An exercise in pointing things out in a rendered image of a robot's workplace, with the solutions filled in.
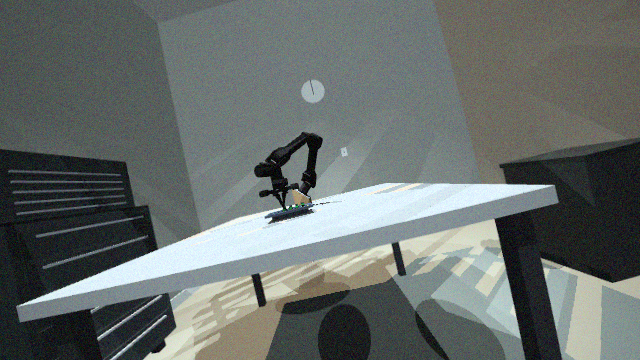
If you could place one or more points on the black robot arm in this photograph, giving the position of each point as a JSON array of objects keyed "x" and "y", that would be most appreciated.
[{"x": 282, "y": 155}]

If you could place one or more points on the grey switch panel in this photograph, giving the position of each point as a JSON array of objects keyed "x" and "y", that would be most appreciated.
[{"x": 289, "y": 212}]

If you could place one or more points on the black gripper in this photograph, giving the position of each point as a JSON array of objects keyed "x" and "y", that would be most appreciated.
[{"x": 275, "y": 192}]

